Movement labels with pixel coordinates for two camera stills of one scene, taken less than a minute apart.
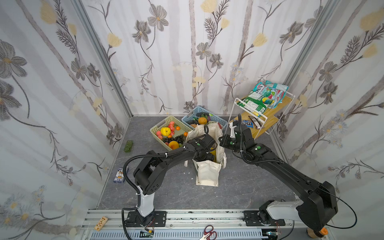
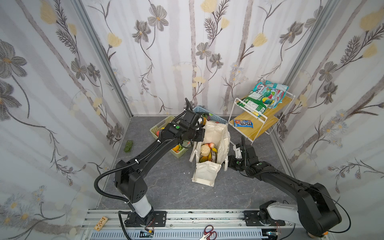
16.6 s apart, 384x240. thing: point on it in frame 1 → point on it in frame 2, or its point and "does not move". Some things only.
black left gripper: (205, 144) → (197, 133)
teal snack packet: (272, 94) does not move
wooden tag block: (101, 223) does not move
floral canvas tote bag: (207, 172) does not move
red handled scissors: (206, 235) does not move
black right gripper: (228, 141) → (243, 153)
